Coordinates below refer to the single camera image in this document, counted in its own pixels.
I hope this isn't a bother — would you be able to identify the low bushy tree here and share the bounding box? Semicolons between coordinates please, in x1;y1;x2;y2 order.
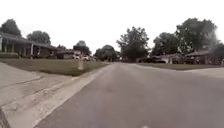
93;44;118;63

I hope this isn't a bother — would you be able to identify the big dark tree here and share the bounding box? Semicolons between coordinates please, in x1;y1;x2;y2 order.
116;26;150;63

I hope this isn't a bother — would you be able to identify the small round tree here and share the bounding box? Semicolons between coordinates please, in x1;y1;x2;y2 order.
72;40;93;57

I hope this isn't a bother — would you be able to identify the grey asphalt road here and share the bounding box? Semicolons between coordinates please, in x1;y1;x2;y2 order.
33;62;224;128

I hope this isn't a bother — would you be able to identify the long grass lawn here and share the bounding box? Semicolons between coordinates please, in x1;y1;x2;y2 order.
0;57;111;77

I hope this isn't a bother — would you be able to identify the broad dark tree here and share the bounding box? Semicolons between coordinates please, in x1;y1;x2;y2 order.
151;31;181;57

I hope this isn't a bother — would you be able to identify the pale low house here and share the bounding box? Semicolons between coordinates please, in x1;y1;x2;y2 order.
136;52;186;65

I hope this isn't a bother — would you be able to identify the pale concrete kerb strip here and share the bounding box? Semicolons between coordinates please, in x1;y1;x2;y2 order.
0;63;115;128

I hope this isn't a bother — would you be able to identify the long grass verge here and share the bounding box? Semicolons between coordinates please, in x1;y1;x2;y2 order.
135;62;224;71

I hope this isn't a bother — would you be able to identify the round dark tree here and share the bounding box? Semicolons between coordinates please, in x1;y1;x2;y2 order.
26;30;52;46

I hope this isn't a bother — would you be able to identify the low dark house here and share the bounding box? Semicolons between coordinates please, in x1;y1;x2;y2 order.
184;49;215;66

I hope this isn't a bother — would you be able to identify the tall leafy tree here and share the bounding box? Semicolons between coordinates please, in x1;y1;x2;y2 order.
175;17;220;55

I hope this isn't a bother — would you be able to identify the house with porch posts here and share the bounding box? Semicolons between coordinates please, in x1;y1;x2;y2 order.
0;31;62;60

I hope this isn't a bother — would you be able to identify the pale concrete driveway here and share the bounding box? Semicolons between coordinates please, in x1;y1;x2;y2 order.
0;61;69;108
184;67;224;80

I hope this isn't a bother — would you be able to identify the dark bush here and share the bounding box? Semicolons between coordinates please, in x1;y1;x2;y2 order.
211;42;224;66

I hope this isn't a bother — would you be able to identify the tall dark tree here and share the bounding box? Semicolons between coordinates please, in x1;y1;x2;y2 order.
0;18;23;38

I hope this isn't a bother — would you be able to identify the pale post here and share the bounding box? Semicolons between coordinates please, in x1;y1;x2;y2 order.
77;54;85;71

